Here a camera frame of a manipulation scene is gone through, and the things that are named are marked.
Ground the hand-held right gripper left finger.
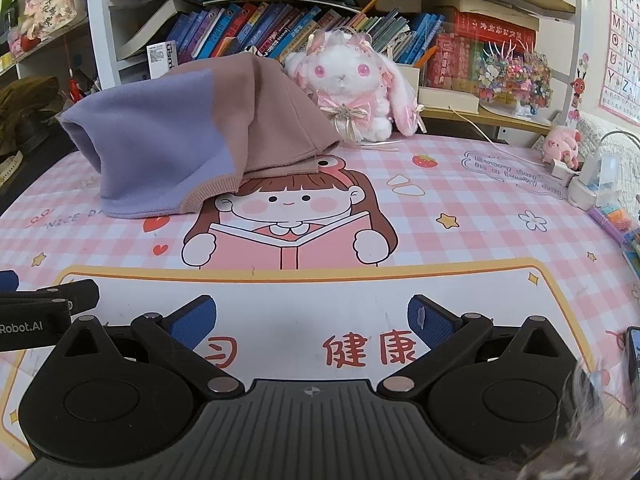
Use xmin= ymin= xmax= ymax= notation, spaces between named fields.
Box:
xmin=57 ymin=295 xmax=246 ymax=401

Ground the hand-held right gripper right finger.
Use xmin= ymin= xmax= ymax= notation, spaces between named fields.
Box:
xmin=376 ymin=294 xmax=576 ymax=403

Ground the purple and brown sweater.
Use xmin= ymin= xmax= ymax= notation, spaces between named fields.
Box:
xmin=59 ymin=54 xmax=342 ymax=220

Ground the pink checked cartoon desk mat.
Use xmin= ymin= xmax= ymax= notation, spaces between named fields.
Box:
xmin=0 ymin=132 xmax=640 ymax=461

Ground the dark olive garment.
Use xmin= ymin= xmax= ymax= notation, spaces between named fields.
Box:
xmin=0 ymin=76 xmax=63 ymax=126

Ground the white desk gadget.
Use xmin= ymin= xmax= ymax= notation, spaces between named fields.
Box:
xmin=567 ymin=150 xmax=621 ymax=211

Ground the white charger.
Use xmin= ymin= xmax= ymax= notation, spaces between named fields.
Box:
xmin=550 ymin=157 xmax=581 ymax=181

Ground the furry grey sleeve cuff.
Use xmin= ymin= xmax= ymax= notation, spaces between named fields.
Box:
xmin=515 ymin=360 xmax=640 ymax=480

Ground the red tassel ornament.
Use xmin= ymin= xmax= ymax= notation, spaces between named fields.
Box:
xmin=67 ymin=45 xmax=86 ymax=103

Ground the black smartphone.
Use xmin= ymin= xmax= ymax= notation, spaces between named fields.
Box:
xmin=626 ymin=326 xmax=640 ymax=386

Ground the colourful stationery pile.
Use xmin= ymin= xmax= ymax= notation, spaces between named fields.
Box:
xmin=590 ymin=205 xmax=640 ymax=281

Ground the pink pig plush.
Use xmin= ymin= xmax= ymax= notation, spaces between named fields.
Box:
xmin=544 ymin=124 xmax=583 ymax=171

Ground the flat white box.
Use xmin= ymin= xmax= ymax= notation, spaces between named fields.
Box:
xmin=417 ymin=85 xmax=481 ymax=113

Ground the white barcode packet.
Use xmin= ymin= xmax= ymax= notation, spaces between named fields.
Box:
xmin=146 ymin=42 xmax=173 ymax=81

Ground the white knit cloth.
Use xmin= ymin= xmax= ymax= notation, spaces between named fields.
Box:
xmin=575 ymin=112 xmax=640 ymax=201

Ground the white wooden bookshelf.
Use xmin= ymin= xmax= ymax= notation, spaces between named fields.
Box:
xmin=85 ymin=0 xmax=583 ymax=136

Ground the colourful hair clip bouquet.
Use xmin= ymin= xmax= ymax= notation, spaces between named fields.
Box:
xmin=472 ymin=42 xmax=553 ymax=118

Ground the white pink bunny plush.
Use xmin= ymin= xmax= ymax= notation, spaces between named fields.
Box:
xmin=284 ymin=29 xmax=426 ymax=143

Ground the red book set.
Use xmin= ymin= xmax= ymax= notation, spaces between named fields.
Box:
xmin=432 ymin=7 xmax=540 ymax=93

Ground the thick white book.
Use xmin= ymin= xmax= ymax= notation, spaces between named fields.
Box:
xmin=117 ymin=0 xmax=201 ymax=61

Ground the pink flower decoration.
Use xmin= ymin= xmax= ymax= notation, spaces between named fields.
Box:
xmin=0 ymin=0 xmax=85 ymax=56

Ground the row of colourful books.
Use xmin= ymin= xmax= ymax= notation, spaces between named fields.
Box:
xmin=165 ymin=0 xmax=446 ymax=66

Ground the white strap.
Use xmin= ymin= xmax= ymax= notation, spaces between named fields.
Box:
xmin=0 ymin=152 xmax=22 ymax=183

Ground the white cable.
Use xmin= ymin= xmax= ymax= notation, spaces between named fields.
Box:
xmin=450 ymin=105 xmax=551 ymax=166

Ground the grey cable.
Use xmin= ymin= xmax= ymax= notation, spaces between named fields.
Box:
xmin=597 ymin=130 xmax=640 ymax=161

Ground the red deer wall sticker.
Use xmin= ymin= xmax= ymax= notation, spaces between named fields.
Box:
xmin=569 ymin=52 xmax=590 ymax=126

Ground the alphabet wall poster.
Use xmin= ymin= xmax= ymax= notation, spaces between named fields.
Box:
xmin=599 ymin=0 xmax=640 ymax=126

